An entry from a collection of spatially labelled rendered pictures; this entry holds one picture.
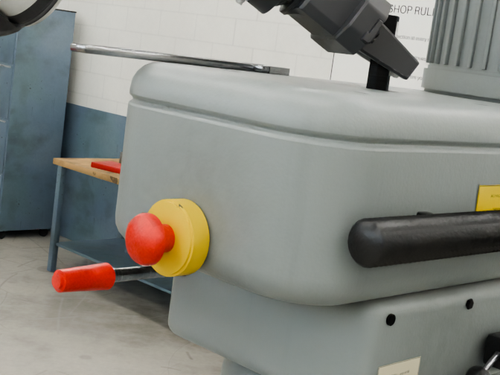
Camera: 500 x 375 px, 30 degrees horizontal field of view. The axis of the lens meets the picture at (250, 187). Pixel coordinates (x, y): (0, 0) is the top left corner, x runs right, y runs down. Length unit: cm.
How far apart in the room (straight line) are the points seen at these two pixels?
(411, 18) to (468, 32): 499
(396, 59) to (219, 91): 22
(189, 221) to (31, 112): 749
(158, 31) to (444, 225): 698
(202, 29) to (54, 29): 152
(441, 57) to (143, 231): 47
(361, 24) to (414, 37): 516
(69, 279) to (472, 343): 37
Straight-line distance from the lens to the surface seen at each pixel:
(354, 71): 622
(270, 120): 67
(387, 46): 87
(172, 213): 71
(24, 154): 821
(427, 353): 82
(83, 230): 835
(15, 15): 102
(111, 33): 812
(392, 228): 66
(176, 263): 71
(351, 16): 82
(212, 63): 86
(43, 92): 822
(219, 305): 85
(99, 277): 81
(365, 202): 68
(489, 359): 88
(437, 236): 70
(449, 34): 103
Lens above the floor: 191
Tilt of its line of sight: 9 degrees down
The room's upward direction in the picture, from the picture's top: 8 degrees clockwise
